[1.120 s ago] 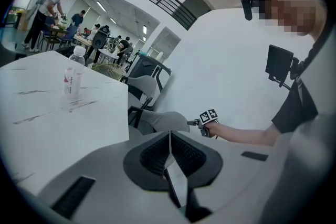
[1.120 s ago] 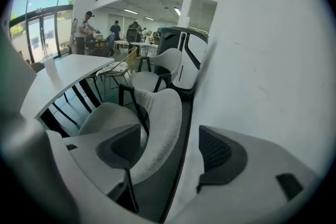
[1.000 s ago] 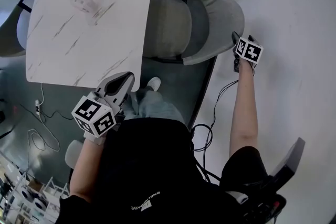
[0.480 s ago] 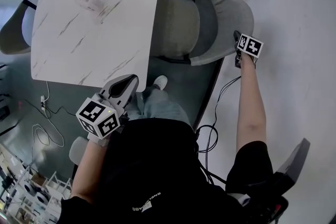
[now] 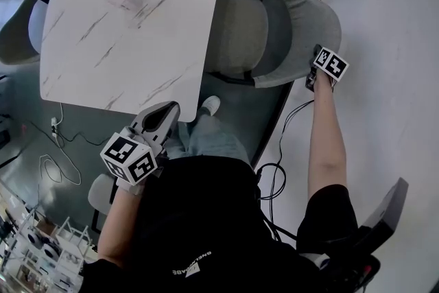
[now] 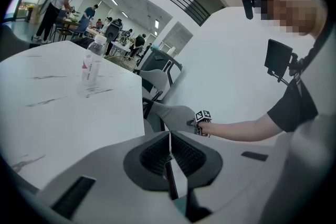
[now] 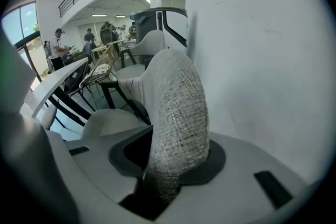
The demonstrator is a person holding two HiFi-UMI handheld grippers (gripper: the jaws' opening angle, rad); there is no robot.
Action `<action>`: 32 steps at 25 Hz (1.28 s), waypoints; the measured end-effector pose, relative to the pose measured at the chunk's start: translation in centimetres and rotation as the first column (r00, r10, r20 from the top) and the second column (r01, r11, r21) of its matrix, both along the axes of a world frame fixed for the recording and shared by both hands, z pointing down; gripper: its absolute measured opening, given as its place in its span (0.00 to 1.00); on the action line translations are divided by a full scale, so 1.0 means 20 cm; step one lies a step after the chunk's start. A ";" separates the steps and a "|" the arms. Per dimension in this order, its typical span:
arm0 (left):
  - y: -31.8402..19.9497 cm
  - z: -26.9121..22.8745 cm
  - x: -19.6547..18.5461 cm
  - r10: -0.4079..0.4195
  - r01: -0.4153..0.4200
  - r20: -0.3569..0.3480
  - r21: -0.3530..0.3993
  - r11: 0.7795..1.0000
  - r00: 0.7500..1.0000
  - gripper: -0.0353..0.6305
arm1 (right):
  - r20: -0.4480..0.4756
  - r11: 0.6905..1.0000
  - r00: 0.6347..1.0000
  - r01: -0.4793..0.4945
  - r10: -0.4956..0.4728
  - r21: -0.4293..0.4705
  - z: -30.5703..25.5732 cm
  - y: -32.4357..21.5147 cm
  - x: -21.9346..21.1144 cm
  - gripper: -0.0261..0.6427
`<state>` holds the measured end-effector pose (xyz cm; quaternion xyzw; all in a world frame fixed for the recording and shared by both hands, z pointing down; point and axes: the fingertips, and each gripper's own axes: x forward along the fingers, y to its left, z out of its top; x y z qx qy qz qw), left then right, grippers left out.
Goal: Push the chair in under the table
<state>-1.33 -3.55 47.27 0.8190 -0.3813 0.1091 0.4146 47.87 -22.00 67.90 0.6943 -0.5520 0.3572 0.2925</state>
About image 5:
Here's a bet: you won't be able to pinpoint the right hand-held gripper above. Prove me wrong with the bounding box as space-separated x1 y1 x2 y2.
305 44 350 92

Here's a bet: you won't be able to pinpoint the person's black t-shirt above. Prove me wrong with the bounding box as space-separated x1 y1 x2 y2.
78 156 361 293

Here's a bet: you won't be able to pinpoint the black floor cable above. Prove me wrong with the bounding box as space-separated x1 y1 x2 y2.
30 119 110 148

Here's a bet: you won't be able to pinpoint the person's white shoe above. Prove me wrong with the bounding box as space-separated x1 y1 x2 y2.
197 95 222 117

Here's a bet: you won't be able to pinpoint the white storage rack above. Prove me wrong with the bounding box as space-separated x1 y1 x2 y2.
0 178 95 293

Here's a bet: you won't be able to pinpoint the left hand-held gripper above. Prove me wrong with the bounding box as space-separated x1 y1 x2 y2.
99 101 181 196

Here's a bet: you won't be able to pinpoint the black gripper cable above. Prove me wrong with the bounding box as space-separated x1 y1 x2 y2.
255 99 315 241

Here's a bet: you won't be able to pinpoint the black chest mount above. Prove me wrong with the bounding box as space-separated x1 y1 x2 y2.
298 226 381 293

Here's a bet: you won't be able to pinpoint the person's left forearm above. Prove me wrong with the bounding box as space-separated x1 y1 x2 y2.
97 181 147 268

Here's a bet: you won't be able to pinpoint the black chest-mounted device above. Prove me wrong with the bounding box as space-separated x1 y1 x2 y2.
356 176 410 250

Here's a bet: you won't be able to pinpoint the white marble table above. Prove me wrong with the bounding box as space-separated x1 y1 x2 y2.
40 0 230 123

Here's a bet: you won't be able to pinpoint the person's blue jeans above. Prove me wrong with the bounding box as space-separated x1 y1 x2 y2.
164 113 253 167

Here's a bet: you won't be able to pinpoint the white floor cable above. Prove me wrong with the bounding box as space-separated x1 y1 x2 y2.
39 102 83 187

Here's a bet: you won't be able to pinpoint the person's right forearm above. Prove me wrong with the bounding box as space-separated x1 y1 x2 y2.
307 73 348 198

